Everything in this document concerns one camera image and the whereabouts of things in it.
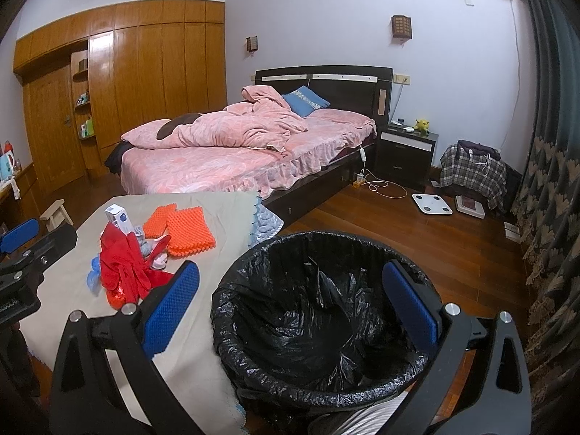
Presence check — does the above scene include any grey sock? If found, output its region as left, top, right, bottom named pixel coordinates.
left=134, top=226, right=153, bottom=258

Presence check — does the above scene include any black garment on bed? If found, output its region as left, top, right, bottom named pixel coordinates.
left=104, top=140, right=134, bottom=175

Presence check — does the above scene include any blue plastic bag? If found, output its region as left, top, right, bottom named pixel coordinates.
left=86, top=255, right=102, bottom=297

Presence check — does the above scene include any wall lamp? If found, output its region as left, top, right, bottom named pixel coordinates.
left=391, top=15, right=413, bottom=40
left=246, top=36, right=258, bottom=53

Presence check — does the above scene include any black lined trash bin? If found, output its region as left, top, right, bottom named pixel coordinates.
left=210, top=231, right=428, bottom=413

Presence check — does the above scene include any wooden side desk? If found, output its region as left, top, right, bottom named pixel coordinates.
left=0, top=162, right=40, bottom=237

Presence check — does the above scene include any beige table cloth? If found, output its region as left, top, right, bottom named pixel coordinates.
left=21, top=192, right=260, bottom=434

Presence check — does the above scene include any black white nightstand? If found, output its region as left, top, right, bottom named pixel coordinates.
left=374, top=125, right=439, bottom=191

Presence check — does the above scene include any dark patterned curtain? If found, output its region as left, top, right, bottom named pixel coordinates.
left=513, top=0, right=579, bottom=433

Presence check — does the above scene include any wall socket plate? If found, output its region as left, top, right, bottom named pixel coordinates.
left=392, top=74, right=411, bottom=86

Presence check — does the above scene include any red plastic bag ball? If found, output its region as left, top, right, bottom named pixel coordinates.
left=106, top=287, right=126, bottom=310

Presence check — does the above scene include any small orange foam net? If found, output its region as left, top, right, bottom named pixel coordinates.
left=142, top=203, right=177, bottom=239

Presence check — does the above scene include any white blue carton box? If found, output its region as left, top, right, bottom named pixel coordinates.
left=104, top=204, right=135, bottom=235

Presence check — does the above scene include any white charging cable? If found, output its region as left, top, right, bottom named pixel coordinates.
left=357, top=146, right=409, bottom=200

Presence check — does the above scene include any plaid cloth covered chair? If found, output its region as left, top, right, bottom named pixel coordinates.
left=439, top=140, right=507, bottom=209

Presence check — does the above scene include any large orange foam net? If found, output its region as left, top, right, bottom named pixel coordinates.
left=167, top=206, right=216, bottom=257

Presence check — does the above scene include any right wall lamp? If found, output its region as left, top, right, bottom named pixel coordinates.
left=391, top=15, right=413, bottom=40

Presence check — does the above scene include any white bathroom scale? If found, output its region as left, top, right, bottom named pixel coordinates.
left=411, top=194, right=453, bottom=216

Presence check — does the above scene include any red cloth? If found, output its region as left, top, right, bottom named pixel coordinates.
left=99, top=223, right=173, bottom=304

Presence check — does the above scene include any pink duvet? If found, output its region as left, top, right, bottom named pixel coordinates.
left=121, top=84, right=308, bottom=152

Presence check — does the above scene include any left wall lamp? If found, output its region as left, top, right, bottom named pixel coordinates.
left=246, top=36, right=258, bottom=53

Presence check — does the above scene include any blue pillow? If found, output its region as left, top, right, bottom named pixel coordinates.
left=282, top=86, right=330, bottom=118

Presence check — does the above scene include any light blue kettle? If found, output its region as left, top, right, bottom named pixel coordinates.
left=0, top=151, right=16, bottom=182

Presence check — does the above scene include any small white stool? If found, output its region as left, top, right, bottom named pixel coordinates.
left=39, top=199, right=74, bottom=232

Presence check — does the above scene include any yellow plush toy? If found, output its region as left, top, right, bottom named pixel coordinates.
left=414, top=119, right=430, bottom=136

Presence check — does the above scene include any pink sock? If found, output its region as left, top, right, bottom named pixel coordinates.
left=148, top=250, right=168, bottom=271

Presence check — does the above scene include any bed with pink sheet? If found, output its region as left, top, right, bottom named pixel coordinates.
left=106, top=64, right=394, bottom=228

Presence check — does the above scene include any wooden wardrobe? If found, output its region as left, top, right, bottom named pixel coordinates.
left=13, top=0, right=226, bottom=192

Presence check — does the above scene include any black headboard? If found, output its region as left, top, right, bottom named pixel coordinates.
left=254, top=65, right=394, bottom=128

